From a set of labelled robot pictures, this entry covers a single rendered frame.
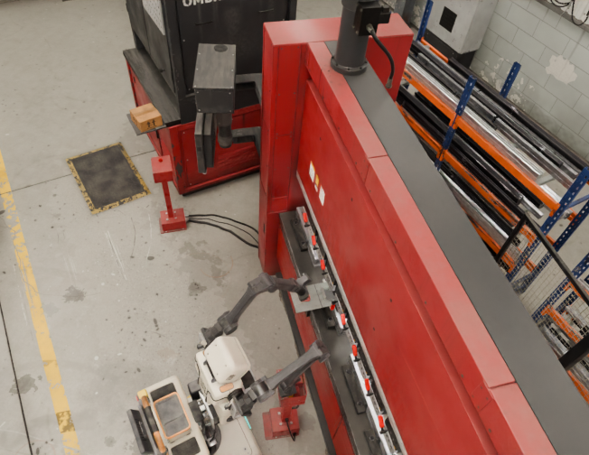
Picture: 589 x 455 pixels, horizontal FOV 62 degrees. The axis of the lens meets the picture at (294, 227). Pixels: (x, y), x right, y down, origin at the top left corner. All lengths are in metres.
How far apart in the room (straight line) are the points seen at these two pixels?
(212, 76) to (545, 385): 2.46
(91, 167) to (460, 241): 4.34
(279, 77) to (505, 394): 2.06
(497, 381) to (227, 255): 3.30
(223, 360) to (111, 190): 3.09
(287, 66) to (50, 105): 4.14
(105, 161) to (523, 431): 4.82
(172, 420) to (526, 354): 1.94
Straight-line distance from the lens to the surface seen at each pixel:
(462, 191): 4.51
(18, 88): 6.99
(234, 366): 2.57
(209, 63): 3.34
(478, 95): 4.36
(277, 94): 3.03
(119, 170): 5.50
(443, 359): 1.97
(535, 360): 1.81
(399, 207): 2.01
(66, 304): 4.60
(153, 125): 4.36
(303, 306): 3.18
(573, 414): 1.79
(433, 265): 1.87
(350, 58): 2.64
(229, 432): 3.61
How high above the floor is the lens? 3.74
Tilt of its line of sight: 51 degrees down
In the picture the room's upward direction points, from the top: 6 degrees clockwise
